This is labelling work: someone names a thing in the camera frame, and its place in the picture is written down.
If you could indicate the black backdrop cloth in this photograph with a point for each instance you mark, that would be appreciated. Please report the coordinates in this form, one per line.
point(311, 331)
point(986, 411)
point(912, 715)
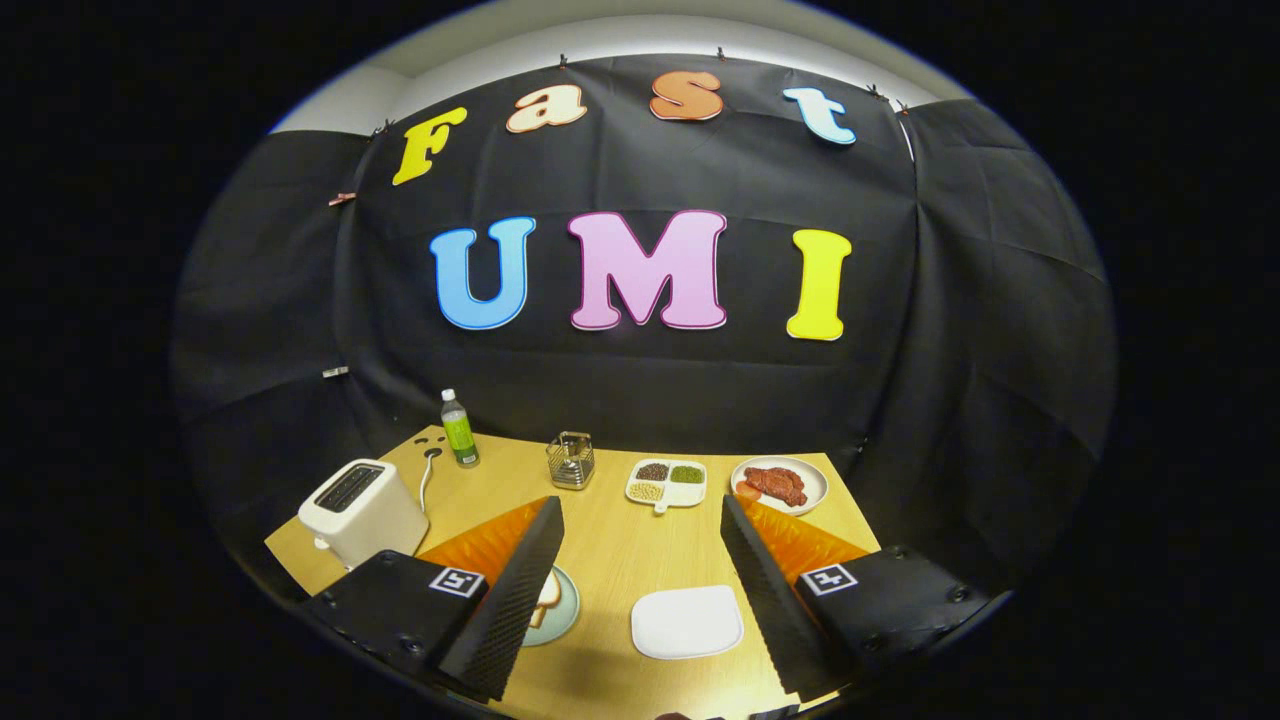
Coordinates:
point(700, 180)

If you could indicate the pale green round plate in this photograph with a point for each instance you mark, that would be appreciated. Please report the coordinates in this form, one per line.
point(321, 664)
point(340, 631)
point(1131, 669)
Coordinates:
point(569, 610)

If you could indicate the plain bread slice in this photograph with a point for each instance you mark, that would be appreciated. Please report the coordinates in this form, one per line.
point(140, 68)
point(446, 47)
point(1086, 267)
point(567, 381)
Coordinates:
point(548, 595)

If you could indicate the white toaster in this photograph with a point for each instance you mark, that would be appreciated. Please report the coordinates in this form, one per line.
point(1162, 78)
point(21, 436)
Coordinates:
point(370, 520)

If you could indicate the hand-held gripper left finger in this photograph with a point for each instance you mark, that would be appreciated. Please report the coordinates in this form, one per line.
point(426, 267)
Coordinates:
point(510, 610)

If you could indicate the red-orange food slice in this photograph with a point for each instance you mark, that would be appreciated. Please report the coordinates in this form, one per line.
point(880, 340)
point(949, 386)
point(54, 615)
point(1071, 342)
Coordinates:
point(746, 491)

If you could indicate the green label drink bottle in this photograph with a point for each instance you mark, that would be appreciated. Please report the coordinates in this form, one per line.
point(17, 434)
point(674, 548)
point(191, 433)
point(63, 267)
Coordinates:
point(460, 440)

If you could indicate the white oval plate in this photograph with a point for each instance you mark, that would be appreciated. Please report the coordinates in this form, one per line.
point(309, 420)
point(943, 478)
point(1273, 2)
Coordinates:
point(816, 480)

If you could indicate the red-brown meat piece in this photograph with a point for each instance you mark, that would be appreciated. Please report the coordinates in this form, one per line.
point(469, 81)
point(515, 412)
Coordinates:
point(775, 485)

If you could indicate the white divided bean dish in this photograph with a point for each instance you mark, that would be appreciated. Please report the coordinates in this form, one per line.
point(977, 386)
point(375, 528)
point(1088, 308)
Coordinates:
point(685, 493)

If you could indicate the white square plate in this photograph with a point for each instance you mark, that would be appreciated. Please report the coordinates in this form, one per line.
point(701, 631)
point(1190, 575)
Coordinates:
point(687, 622)

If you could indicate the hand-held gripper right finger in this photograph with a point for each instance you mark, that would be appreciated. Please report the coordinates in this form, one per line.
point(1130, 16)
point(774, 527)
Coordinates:
point(765, 610)

